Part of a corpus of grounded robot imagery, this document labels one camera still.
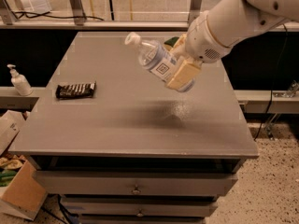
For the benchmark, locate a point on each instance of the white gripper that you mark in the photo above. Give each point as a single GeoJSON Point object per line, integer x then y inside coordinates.
{"type": "Point", "coordinates": [204, 41]}

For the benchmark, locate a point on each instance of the clear blue-labelled plastic bottle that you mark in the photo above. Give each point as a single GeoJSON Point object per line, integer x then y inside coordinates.
{"type": "Point", "coordinates": [155, 58]}

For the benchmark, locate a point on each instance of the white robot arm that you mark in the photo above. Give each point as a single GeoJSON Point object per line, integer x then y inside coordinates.
{"type": "Point", "coordinates": [214, 33]}

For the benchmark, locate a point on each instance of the white pump dispenser bottle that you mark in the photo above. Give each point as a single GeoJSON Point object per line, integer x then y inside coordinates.
{"type": "Point", "coordinates": [19, 81]}

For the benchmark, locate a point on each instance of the green and yellow sponge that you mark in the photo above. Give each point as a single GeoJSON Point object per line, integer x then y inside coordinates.
{"type": "Point", "coordinates": [171, 41]}

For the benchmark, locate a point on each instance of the black snack bar wrapper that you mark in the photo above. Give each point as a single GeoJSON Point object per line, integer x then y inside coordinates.
{"type": "Point", "coordinates": [75, 91]}

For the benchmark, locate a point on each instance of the grey drawer cabinet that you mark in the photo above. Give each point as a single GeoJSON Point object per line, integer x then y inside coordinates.
{"type": "Point", "coordinates": [133, 123]}

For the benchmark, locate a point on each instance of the top grey drawer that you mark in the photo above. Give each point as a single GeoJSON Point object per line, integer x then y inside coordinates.
{"type": "Point", "coordinates": [135, 184]}

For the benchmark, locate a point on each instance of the grey drawer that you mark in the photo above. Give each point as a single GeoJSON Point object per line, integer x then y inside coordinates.
{"type": "Point", "coordinates": [139, 207]}
{"type": "Point", "coordinates": [135, 184]}

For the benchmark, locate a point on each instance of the white paper box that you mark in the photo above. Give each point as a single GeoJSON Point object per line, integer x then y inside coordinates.
{"type": "Point", "coordinates": [10, 124]}

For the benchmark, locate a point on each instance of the cardboard box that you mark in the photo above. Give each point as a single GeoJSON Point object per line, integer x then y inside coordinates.
{"type": "Point", "coordinates": [23, 196]}

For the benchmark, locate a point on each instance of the metal shelf rail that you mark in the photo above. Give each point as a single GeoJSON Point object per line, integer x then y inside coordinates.
{"type": "Point", "coordinates": [161, 26]}

